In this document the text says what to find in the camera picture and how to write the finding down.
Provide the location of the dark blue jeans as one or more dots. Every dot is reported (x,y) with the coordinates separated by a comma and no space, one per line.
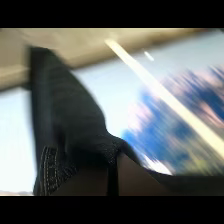
(70,113)

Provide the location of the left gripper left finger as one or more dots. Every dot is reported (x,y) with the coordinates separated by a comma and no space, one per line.
(88,182)

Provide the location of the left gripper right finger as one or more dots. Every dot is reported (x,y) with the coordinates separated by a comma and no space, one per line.
(138,180)

